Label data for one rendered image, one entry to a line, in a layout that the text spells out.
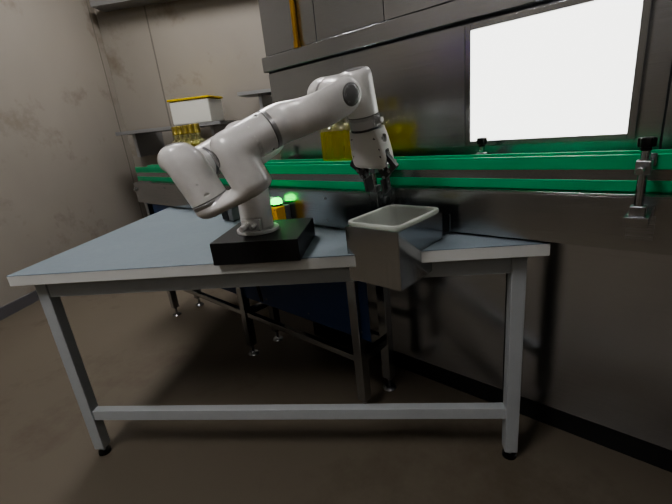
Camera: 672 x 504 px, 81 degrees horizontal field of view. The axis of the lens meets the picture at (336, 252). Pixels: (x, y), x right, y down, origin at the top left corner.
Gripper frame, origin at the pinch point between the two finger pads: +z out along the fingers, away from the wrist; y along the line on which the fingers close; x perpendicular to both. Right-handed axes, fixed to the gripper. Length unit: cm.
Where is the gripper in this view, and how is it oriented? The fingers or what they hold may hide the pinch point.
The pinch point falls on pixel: (377, 184)
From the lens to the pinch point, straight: 106.1
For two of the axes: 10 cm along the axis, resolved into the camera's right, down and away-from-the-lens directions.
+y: -7.6, -1.6, 6.3
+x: -6.1, 5.2, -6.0
